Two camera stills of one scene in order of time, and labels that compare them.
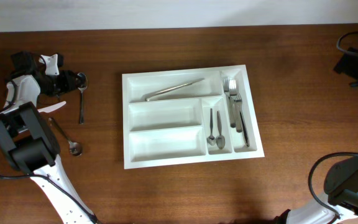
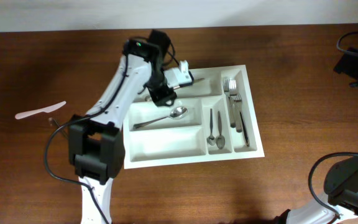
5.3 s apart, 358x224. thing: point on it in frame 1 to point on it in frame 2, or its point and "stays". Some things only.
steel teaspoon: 211,140 stays
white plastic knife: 50,109 stays
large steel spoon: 81,83 to 176,113
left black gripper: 68,76 to 161,98
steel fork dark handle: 239,100 stays
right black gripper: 351,62 stays
